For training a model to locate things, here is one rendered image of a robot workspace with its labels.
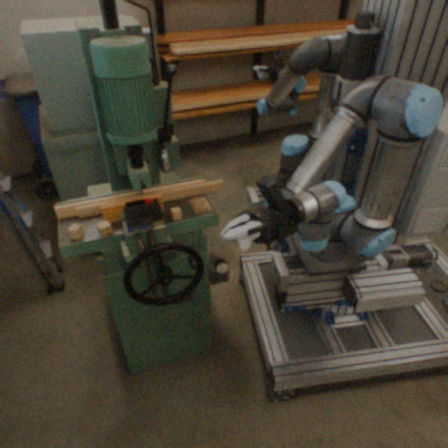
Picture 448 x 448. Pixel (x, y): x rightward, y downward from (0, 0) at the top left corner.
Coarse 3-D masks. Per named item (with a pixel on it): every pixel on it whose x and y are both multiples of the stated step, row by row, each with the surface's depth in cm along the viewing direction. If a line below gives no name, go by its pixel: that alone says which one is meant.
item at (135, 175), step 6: (126, 162) 141; (144, 162) 141; (132, 168) 136; (144, 168) 136; (132, 174) 133; (138, 174) 134; (144, 174) 135; (132, 180) 134; (138, 180) 135; (144, 180) 136; (150, 180) 137; (132, 186) 138; (138, 186) 137; (150, 186) 138
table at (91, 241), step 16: (192, 208) 145; (64, 224) 137; (80, 224) 137; (112, 224) 137; (176, 224) 139; (192, 224) 142; (208, 224) 144; (64, 240) 129; (80, 240) 129; (96, 240) 130; (112, 240) 133; (64, 256) 130; (128, 256) 128
